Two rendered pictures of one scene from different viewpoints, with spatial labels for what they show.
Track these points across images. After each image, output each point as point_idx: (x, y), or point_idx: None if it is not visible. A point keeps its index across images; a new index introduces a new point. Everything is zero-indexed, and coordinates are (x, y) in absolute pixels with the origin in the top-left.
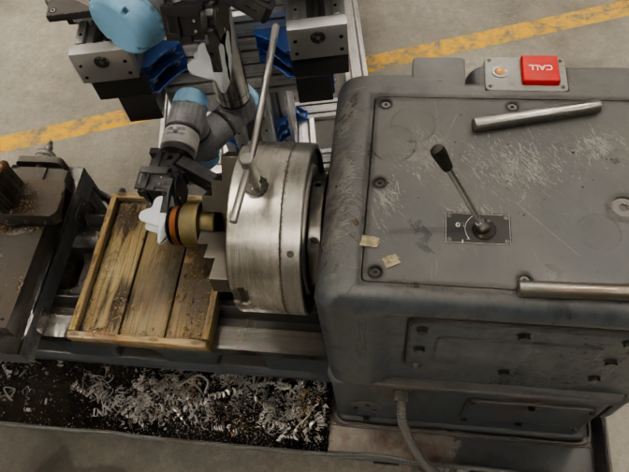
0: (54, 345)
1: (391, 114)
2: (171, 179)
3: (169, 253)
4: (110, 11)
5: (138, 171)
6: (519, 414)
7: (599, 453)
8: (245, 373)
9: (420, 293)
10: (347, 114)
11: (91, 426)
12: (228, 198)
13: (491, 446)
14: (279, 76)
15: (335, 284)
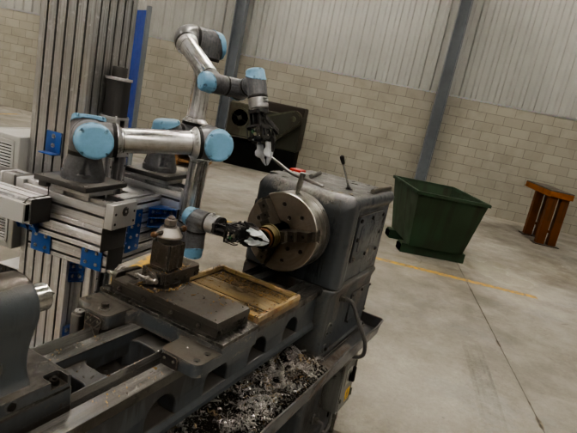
0: (212, 382)
1: (292, 178)
2: (245, 221)
3: (232, 288)
4: (224, 137)
5: (228, 224)
6: (357, 301)
7: (370, 320)
8: (291, 340)
9: (364, 197)
10: (282, 180)
11: None
12: (296, 197)
13: (353, 338)
14: (148, 241)
15: (351, 199)
